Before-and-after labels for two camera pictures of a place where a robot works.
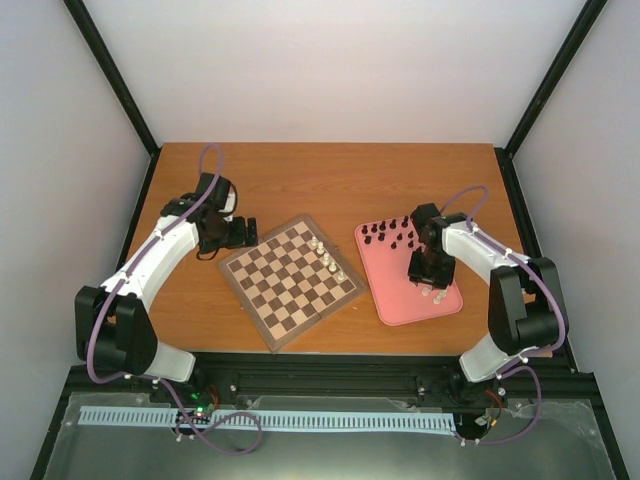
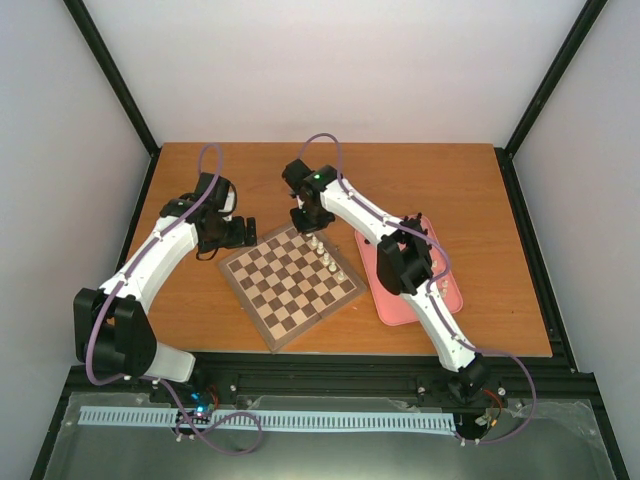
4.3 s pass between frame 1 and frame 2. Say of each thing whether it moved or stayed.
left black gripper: stayed
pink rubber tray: stayed
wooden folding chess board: stayed
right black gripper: moved
